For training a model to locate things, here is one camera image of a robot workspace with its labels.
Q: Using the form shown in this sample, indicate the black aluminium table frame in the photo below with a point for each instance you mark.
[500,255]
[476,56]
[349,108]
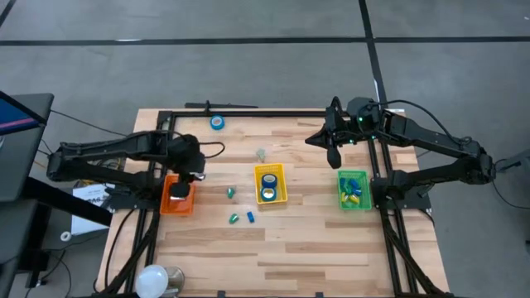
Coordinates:
[269,113]

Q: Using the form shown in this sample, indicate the green mini stapler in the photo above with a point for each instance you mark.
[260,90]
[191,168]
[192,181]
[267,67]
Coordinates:
[230,193]
[233,219]
[348,191]

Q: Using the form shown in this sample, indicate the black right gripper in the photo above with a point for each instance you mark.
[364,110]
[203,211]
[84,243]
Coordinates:
[339,132]

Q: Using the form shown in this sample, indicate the metal lamp base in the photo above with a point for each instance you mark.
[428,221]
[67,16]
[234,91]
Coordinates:
[177,278]

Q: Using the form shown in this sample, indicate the green plastic basket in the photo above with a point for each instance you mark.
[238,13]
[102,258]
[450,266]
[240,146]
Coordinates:
[364,186]

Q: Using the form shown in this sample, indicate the black computer monitor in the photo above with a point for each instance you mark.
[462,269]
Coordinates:
[16,118]

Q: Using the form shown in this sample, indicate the small white tape roll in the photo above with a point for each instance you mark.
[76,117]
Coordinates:
[61,236]

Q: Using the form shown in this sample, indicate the pink staple remover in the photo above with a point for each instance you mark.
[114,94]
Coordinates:
[179,198]

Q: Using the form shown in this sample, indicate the orange plastic basket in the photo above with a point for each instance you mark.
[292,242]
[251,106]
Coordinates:
[167,207]

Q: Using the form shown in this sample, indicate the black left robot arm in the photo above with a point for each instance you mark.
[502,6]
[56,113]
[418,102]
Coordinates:
[103,147]

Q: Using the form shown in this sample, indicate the white lamp globe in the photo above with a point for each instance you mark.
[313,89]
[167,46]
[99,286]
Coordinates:
[151,282]

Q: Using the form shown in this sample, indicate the blue tape roll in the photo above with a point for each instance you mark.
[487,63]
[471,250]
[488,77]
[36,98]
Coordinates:
[212,123]
[263,181]
[262,194]

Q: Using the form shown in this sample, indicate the black desk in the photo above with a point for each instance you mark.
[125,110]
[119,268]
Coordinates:
[20,165]

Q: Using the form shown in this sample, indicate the white paper sheet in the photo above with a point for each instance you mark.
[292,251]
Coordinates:
[83,223]

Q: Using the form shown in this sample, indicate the yellow plastic basket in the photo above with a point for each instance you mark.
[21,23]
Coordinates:
[257,182]

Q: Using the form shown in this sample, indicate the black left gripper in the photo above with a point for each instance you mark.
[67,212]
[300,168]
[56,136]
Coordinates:
[192,171]

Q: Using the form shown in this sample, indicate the grey-green staple remover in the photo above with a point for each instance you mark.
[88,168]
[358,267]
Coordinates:
[261,155]

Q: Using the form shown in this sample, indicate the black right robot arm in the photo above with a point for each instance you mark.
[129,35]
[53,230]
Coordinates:
[430,138]

